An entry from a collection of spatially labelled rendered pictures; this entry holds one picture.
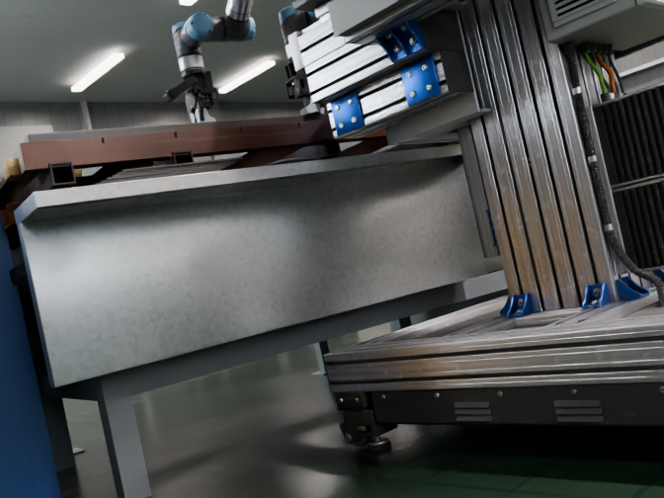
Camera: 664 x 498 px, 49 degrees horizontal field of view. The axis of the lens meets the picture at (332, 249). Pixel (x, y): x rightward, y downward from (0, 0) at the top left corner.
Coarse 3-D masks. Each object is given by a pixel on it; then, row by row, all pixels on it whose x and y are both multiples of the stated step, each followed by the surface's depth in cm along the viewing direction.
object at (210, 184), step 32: (320, 160) 175; (352, 160) 181; (384, 160) 186; (416, 160) 216; (448, 160) 226; (64, 192) 141; (96, 192) 144; (128, 192) 148; (160, 192) 152; (192, 192) 177; (224, 192) 182
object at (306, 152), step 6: (324, 138) 201; (330, 138) 202; (318, 144) 203; (324, 144) 201; (330, 144) 206; (336, 144) 204; (300, 150) 211; (306, 150) 208; (312, 150) 206; (318, 150) 203; (324, 150) 201; (330, 150) 207; (336, 150) 204; (288, 156) 217; (294, 156) 214; (300, 156) 211; (306, 156) 209; (312, 156) 206; (318, 156) 204; (324, 156) 202; (330, 156) 204
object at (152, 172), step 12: (132, 168) 156; (144, 168) 158; (156, 168) 160; (168, 168) 161; (180, 168) 163; (192, 168) 164; (204, 168) 166; (216, 168) 168; (108, 180) 154; (120, 180) 155; (132, 180) 156
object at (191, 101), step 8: (184, 72) 226; (192, 72) 225; (200, 72) 226; (208, 72) 230; (200, 80) 228; (208, 80) 229; (192, 88) 226; (200, 88) 225; (208, 88) 227; (192, 96) 225; (200, 96) 225; (208, 96) 228; (216, 96) 228; (192, 104) 226; (208, 104) 227
